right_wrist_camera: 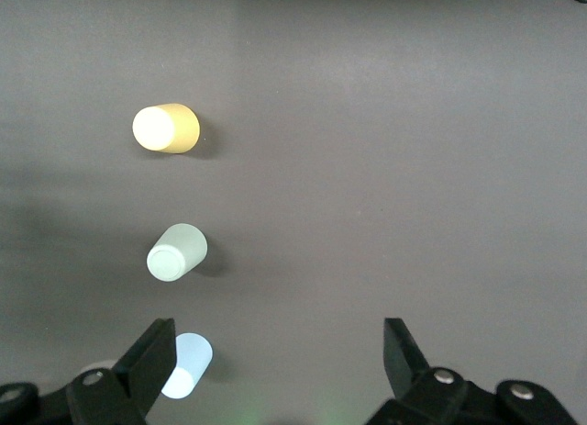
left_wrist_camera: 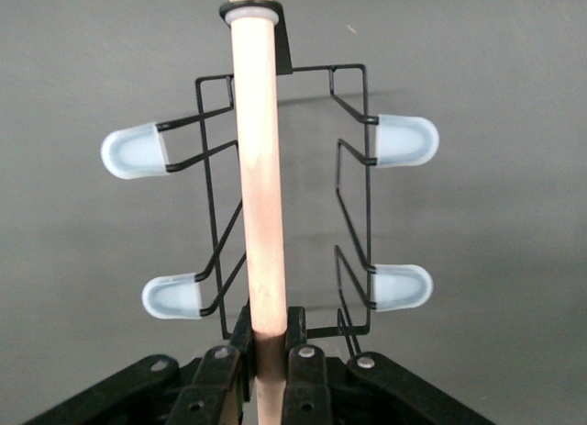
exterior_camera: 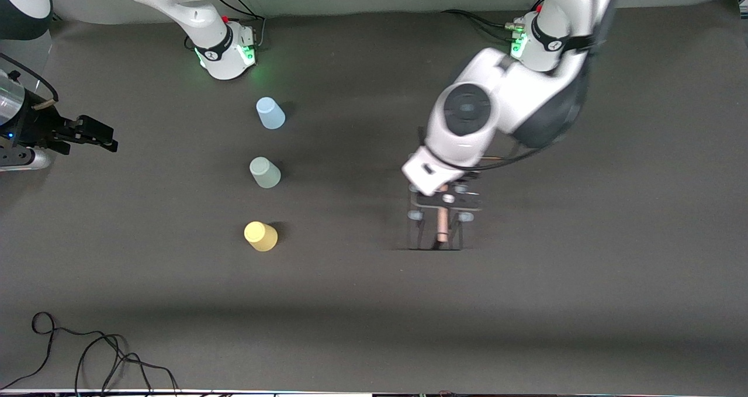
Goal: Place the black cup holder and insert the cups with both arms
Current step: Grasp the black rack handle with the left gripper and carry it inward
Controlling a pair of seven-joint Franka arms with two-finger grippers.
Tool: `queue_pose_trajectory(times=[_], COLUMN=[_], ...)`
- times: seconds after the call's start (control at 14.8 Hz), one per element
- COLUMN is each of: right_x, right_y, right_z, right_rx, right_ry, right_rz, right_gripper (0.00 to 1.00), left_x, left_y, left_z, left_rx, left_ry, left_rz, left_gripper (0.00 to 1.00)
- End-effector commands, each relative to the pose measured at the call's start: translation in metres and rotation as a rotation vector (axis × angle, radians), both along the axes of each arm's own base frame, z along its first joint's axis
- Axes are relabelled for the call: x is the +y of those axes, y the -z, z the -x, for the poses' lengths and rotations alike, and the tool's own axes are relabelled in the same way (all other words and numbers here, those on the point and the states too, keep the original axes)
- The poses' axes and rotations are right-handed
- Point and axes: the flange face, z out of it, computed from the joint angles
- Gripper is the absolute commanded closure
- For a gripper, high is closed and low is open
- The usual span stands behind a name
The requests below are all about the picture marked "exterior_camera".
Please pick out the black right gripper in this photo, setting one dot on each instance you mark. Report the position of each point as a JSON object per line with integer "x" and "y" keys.
{"x": 42, "y": 125}

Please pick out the dark grey table mat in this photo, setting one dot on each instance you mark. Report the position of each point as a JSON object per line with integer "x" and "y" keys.
{"x": 467, "y": 327}

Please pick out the pale green plastic cup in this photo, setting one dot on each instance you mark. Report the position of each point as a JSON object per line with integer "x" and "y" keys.
{"x": 265, "y": 172}

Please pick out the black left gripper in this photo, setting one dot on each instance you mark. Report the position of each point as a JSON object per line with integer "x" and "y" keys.
{"x": 472, "y": 173}

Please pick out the yellow plastic cup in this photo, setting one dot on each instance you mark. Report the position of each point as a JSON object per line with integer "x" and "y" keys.
{"x": 260, "y": 236}

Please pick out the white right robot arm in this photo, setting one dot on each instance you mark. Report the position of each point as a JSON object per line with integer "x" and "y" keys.
{"x": 198, "y": 11}

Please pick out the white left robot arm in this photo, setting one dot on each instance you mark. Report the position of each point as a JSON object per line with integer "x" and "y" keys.
{"x": 467, "y": 110}

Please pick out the light blue plastic cup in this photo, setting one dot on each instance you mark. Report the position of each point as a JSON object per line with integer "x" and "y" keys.
{"x": 270, "y": 113}

